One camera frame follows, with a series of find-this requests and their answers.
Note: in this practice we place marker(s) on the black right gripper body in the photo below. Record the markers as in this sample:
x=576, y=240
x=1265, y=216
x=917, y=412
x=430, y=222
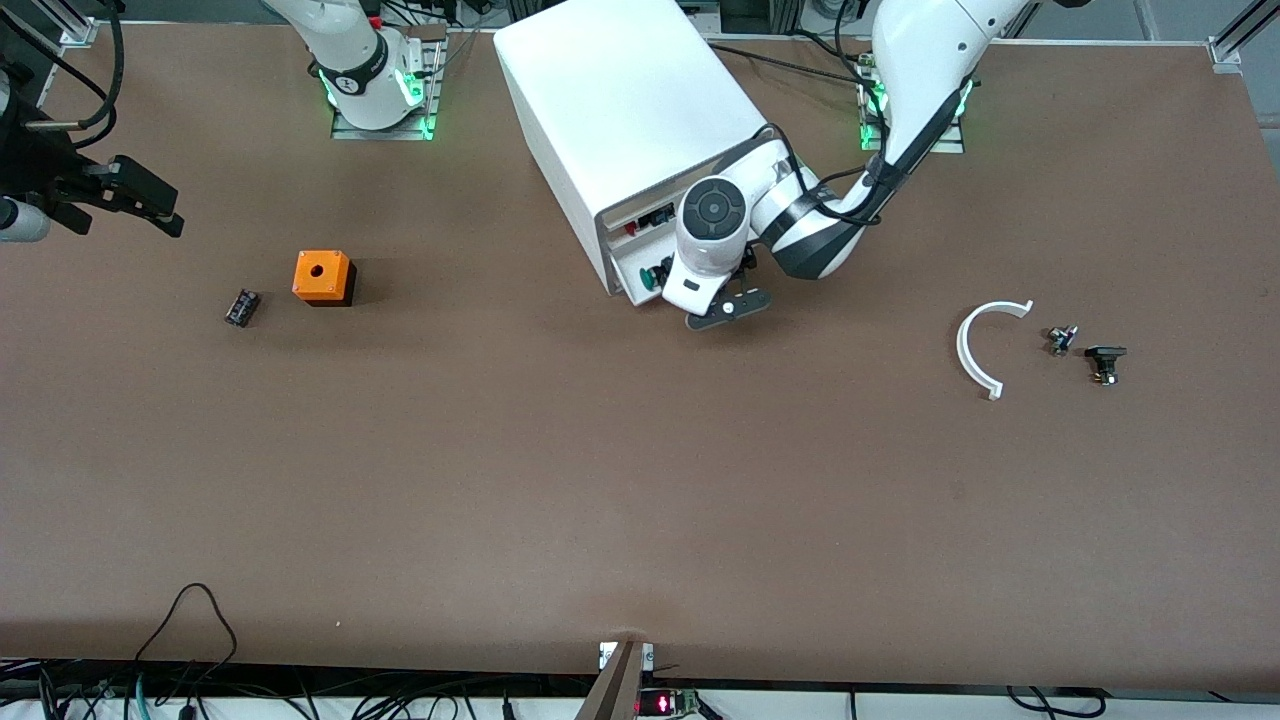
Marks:
x=42, y=166

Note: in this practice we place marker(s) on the green mushroom push button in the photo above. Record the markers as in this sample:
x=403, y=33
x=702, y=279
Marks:
x=651, y=278

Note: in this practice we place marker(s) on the white drawer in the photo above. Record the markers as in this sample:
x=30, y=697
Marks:
x=628, y=282
x=612, y=238

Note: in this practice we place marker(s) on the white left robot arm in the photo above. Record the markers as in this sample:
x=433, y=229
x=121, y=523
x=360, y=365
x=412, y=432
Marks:
x=930, y=50

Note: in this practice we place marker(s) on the small black component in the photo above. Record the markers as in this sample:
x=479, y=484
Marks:
x=242, y=307

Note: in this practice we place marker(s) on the orange box with hole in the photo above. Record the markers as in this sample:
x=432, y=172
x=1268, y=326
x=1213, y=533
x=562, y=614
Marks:
x=336, y=276

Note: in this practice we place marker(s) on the chrome valve fitting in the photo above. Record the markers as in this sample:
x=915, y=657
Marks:
x=1061, y=340

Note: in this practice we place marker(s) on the device with red light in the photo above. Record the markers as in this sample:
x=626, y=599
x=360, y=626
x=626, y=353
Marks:
x=660, y=704

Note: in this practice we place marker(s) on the black switch part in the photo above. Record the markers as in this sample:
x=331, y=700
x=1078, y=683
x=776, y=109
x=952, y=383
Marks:
x=660, y=215

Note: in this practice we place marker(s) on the aluminium frame profile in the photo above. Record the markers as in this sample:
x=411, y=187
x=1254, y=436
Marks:
x=72, y=25
x=1240, y=35

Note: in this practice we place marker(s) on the white semicircular bracket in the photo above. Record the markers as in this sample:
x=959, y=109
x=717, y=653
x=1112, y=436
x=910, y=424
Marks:
x=962, y=350

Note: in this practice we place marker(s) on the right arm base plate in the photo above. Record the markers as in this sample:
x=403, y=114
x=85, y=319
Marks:
x=385, y=133

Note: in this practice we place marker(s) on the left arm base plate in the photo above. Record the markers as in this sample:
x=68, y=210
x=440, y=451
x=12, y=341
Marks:
x=946, y=147

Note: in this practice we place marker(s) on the black switch component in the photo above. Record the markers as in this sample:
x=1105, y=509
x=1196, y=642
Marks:
x=1105, y=353

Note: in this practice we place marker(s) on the aluminium camera post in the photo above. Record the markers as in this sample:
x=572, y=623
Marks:
x=615, y=690

